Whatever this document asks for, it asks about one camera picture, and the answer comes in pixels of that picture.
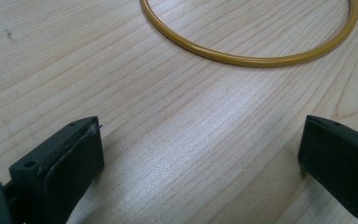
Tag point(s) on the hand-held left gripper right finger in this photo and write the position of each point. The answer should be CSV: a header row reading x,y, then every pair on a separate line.
x,y
338,155

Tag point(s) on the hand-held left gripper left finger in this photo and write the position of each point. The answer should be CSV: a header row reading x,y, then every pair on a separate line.
x,y
59,168

